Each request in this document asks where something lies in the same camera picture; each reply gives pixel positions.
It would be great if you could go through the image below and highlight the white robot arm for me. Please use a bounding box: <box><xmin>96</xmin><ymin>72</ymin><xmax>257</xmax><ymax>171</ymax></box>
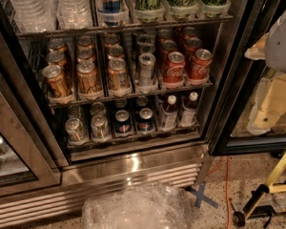
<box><xmin>265</xmin><ymin>10</ymin><xmax>286</xmax><ymax>73</ymax></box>

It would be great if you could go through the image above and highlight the pepsi can front left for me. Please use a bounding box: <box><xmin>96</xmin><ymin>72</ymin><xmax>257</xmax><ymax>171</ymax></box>
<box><xmin>115</xmin><ymin>110</ymin><xmax>131</xmax><ymax>134</ymax></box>

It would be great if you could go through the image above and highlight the gold can front right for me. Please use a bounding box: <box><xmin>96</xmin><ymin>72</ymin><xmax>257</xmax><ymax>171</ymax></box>
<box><xmin>108</xmin><ymin>58</ymin><xmax>130</xmax><ymax>91</ymax></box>

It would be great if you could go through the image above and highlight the gold can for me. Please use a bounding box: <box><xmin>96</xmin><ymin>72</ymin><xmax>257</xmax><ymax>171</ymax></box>
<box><xmin>107</xmin><ymin>45</ymin><xmax>125</xmax><ymax>60</ymax></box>
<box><xmin>76</xmin><ymin>49</ymin><xmax>96</xmax><ymax>62</ymax></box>
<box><xmin>108</xmin><ymin>58</ymin><xmax>130</xmax><ymax>91</ymax></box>
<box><xmin>76</xmin><ymin>61</ymin><xmax>102</xmax><ymax>94</ymax></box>
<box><xmin>46</xmin><ymin>51</ymin><xmax>67</xmax><ymax>69</ymax></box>
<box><xmin>48</xmin><ymin>38</ymin><xmax>68</xmax><ymax>52</ymax></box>
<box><xmin>104</xmin><ymin>33</ymin><xmax>120</xmax><ymax>49</ymax></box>
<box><xmin>42</xmin><ymin>65</ymin><xmax>72</xmax><ymax>98</ymax></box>
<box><xmin>76</xmin><ymin>35</ymin><xmax>95</xmax><ymax>50</ymax></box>

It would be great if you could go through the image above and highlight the silver slim can front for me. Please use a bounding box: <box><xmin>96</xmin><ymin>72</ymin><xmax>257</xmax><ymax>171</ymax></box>
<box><xmin>139</xmin><ymin>52</ymin><xmax>155</xmax><ymax>86</ymax></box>

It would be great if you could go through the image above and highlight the coca cola can front left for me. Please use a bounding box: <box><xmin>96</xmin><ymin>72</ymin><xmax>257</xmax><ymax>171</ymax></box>
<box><xmin>163</xmin><ymin>52</ymin><xmax>185</xmax><ymax>83</ymax></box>

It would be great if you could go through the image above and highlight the coca cola can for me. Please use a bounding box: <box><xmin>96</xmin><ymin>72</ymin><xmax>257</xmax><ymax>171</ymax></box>
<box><xmin>163</xmin><ymin>52</ymin><xmax>185</xmax><ymax>83</ymax></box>
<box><xmin>183</xmin><ymin>37</ymin><xmax>202</xmax><ymax>63</ymax></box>
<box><xmin>188</xmin><ymin>49</ymin><xmax>213</xmax><ymax>80</ymax></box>
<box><xmin>158</xmin><ymin>40</ymin><xmax>177</xmax><ymax>70</ymax></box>

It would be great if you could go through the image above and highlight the stainless steel fridge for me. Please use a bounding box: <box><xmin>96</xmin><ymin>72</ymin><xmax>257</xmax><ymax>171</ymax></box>
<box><xmin>0</xmin><ymin>0</ymin><xmax>286</xmax><ymax>229</ymax></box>

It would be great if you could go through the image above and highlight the gold can middle right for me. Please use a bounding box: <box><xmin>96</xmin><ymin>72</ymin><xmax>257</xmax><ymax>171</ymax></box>
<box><xmin>107</xmin><ymin>45</ymin><xmax>125</xmax><ymax>60</ymax></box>

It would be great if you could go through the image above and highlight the gold can front middle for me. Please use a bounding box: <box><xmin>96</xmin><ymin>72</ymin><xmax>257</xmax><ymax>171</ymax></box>
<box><xmin>76</xmin><ymin>61</ymin><xmax>102</xmax><ymax>94</ymax></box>

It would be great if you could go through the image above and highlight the coca cola can middle left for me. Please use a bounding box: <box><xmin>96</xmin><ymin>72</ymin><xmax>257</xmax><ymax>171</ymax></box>
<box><xmin>158</xmin><ymin>40</ymin><xmax>177</xmax><ymax>70</ymax></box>

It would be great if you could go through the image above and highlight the coca cola can front right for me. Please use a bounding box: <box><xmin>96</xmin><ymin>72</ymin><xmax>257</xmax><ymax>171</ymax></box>
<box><xmin>188</xmin><ymin>49</ymin><xmax>213</xmax><ymax>80</ymax></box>

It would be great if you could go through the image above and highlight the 7up can front left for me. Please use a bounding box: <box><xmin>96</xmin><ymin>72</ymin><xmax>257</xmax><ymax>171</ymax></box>
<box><xmin>65</xmin><ymin>117</ymin><xmax>85</xmax><ymax>141</ymax></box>

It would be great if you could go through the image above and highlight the gold can back right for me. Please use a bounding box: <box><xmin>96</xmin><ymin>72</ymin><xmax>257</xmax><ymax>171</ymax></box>
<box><xmin>104</xmin><ymin>33</ymin><xmax>120</xmax><ymax>49</ymax></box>

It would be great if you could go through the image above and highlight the gold can middle centre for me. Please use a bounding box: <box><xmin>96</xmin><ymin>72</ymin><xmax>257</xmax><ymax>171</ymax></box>
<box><xmin>76</xmin><ymin>49</ymin><xmax>96</xmax><ymax>62</ymax></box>

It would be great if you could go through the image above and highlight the coca cola can middle right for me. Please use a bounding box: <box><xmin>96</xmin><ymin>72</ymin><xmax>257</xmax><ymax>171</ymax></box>
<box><xmin>183</xmin><ymin>37</ymin><xmax>202</xmax><ymax>63</ymax></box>

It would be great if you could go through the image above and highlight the gold can back centre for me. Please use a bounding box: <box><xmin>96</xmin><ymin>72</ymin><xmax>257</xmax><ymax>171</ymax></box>
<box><xmin>76</xmin><ymin>35</ymin><xmax>95</xmax><ymax>50</ymax></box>

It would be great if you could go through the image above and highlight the gold can front left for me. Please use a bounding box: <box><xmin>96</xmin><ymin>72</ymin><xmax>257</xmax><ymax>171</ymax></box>
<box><xmin>42</xmin><ymin>65</ymin><xmax>72</xmax><ymax>98</ymax></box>

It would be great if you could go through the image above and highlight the gold can middle left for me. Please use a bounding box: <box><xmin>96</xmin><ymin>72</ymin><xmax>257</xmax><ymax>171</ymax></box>
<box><xmin>46</xmin><ymin>51</ymin><xmax>67</xmax><ymax>69</ymax></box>

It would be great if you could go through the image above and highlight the gold can back left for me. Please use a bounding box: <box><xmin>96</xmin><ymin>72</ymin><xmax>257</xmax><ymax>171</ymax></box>
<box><xmin>48</xmin><ymin>38</ymin><xmax>68</xmax><ymax>52</ymax></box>

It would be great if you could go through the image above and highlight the right glass fridge door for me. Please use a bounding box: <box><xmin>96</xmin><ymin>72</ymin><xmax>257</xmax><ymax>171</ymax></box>
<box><xmin>210</xmin><ymin>6</ymin><xmax>286</xmax><ymax>156</ymax></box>

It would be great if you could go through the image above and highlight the glass fridge door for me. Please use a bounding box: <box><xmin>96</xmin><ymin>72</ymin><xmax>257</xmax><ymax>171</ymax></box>
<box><xmin>0</xmin><ymin>76</ymin><xmax>62</xmax><ymax>199</ymax></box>
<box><xmin>210</xmin><ymin>6</ymin><xmax>286</xmax><ymax>156</ymax></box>

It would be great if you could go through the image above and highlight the left glass fridge door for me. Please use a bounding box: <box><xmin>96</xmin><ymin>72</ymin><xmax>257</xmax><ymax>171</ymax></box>
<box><xmin>0</xmin><ymin>76</ymin><xmax>62</xmax><ymax>199</ymax></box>

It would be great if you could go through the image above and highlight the bottle white cap left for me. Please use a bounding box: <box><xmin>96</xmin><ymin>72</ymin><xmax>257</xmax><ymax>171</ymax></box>
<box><xmin>158</xmin><ymin>95</ymin><xmax>178</xmax><ymax>131</ymax></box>

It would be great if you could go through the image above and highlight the bottle white cap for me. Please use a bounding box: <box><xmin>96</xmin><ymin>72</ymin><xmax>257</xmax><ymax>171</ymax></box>
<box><xmin>158</xmin><ymin>95</ymin><xmax>178</xmax><ymax>131</ymax></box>
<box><xmin>179</xmin><ymin>92</ymin><xmax>198</xmax><ymax>127</ymax></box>

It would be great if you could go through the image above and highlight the bottle white cap right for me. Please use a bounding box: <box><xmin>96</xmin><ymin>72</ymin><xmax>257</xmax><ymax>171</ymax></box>
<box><xmin>179</xmin><ymin>92</ymin><xmax>198</xmax><ymax>127</ymax></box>

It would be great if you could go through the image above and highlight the clear plastic bag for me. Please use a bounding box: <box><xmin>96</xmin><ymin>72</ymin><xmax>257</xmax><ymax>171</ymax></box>
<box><xmin>82</xmin><ymin>183</ymin><xmax>193</xmax><ymax>229</ymax></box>

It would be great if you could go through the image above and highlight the clear water bottle right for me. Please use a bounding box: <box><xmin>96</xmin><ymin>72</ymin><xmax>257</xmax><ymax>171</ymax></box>
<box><xmin>56</xmin><ymin>0</ymin><xmax>92</xmax><ymax>30</ymax></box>

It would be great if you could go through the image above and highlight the clear water bottle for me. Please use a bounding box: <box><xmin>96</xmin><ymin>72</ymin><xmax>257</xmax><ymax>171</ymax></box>
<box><xmin>56</xmin><ymin>0</ymin><xmax>92</xmax><ymax>30</ymax></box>
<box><xmin>10</xmin><ymin>0</ymin><xmax>57</xmax><ymax>32</ymax></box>

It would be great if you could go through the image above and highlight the clear water bottle left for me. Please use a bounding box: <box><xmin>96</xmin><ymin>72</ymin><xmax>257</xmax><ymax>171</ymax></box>
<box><xmin>10</xmin><ymin>0</ymin><xmax>57</xmax><ymax>32</ymax></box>

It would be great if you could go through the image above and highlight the yellow black stand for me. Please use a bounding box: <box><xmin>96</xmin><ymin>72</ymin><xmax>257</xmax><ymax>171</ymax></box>
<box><xmin>233</xmin><ymin>152</ymin><xmax>286</xmax><ymax>229</ymax></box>

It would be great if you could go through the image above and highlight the orange cable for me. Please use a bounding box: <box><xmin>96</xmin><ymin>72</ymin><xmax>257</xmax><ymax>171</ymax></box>
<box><xmin>207</xmin><ymin>156</ymin><xmax>233</xmax><ymax>229</ymax></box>

